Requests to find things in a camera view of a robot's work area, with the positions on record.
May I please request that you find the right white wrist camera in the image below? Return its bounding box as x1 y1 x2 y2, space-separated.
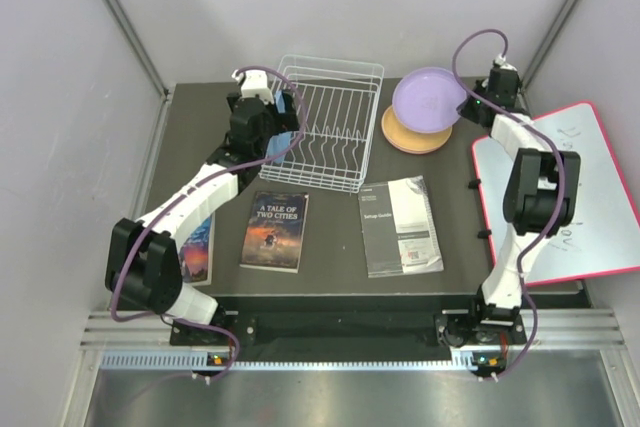
493 53 516 71

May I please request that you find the pink plate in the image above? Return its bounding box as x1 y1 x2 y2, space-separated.
389 140 447 155

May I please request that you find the purple plate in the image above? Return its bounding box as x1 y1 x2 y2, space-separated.
392 67 467 134

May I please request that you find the white wire dish rack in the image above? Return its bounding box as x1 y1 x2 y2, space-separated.
260 54 384 193

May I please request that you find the pink framed whiteboard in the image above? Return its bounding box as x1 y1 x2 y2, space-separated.
472 102 639 286

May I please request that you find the orange plate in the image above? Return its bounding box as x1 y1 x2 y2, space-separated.
381 106 453 145

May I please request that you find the blue fantasy cover book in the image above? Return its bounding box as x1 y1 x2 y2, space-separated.
179 214 215 286

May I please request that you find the aluminium frame rail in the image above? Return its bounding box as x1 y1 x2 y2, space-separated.
81 309 626 350

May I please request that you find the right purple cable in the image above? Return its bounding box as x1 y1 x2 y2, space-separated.
451 29 571 381

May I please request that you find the grey slotted cable duct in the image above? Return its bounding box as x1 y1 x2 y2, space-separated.
100 351 498 372

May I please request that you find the grey setup guide booklet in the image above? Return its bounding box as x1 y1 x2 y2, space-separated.
358 176 444 278

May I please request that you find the blue plate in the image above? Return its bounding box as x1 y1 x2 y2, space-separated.
266 89 299 164

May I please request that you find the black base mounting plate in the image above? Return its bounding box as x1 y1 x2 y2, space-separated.
168 311 529 348

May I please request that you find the purple cable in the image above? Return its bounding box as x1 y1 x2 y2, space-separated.
108 65 309 381
451 29 571 381

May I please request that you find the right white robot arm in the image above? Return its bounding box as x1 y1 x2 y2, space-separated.
458 60 581 343

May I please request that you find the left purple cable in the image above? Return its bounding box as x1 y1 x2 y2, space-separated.
108 65 309 381

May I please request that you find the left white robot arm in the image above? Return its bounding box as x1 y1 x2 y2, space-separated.
105 88 307 344

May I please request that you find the Tale of Two Cities book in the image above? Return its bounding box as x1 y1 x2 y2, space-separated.
240 191 309 273

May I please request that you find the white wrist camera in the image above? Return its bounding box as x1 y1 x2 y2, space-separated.
232 69 274 104
493 53 516 71

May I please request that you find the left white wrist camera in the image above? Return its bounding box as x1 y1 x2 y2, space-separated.
232 69 274 104

